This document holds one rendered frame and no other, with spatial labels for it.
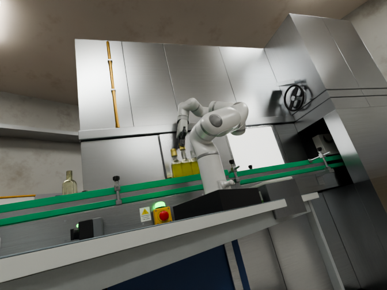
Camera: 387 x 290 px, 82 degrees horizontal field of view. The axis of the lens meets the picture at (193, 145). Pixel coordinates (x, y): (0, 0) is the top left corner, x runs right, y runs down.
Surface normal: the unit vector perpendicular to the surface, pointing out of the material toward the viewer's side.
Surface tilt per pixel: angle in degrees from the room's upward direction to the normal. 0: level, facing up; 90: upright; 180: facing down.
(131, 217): 90
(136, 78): 90
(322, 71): 90
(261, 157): 90
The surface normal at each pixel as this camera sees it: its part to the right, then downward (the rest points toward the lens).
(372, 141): 0.28, -0.37
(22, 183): 0.67, -0.38
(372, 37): -0.71, -0.08
